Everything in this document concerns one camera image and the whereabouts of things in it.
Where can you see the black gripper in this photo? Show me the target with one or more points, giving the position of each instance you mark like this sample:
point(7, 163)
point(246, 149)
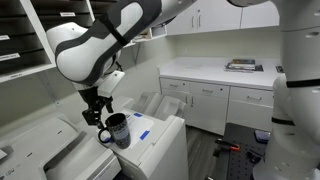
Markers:
point(90, 98)

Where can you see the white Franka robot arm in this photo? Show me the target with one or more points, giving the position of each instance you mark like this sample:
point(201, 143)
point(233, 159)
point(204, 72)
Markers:
point(93, 46)

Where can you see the black white speckled mug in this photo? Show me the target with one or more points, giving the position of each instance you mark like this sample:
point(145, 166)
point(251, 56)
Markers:
point(120, 133)

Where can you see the blue tape strip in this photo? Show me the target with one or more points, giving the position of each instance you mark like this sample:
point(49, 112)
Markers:
point(144, 135)
point(137, 115)

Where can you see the white paper sheet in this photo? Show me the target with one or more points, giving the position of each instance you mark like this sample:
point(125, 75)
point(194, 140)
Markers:
point(140, 125)

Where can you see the large office printer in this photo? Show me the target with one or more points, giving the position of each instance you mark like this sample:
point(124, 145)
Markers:
point(50, 150)

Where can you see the white printer finisher unit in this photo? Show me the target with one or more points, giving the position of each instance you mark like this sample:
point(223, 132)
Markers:
point(160, 143)

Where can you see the brown envelopes in shelf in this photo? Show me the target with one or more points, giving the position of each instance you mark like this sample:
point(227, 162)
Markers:
point(145, 34)

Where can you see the white counter with drawers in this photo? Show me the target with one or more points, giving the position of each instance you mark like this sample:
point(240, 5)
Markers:
point(213, 100)

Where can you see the black robot table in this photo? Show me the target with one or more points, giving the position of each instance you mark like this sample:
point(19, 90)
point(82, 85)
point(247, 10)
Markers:
point(240, 133)

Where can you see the stack of books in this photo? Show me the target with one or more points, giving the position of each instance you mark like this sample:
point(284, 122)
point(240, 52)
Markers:
point(243, 65)

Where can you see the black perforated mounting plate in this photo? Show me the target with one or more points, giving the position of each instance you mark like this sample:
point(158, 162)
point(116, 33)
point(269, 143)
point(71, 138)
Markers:
point(241, 166)

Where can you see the small black counter device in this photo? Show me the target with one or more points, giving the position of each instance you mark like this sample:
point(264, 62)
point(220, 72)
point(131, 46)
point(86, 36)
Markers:
point(280, 69)

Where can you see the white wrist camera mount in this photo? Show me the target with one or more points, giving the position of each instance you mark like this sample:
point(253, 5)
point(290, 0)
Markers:
point(111, 81)

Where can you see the white metal shelf bracket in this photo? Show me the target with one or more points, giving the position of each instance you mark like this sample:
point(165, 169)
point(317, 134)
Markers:
point(50, 90)
point(136, 53)

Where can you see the white wall mail shelf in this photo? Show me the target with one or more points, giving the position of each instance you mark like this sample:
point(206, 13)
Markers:
point(23, 36)

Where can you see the white upper wall cabinets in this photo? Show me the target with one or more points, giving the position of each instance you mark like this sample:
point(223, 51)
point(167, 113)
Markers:
point(216, 16)

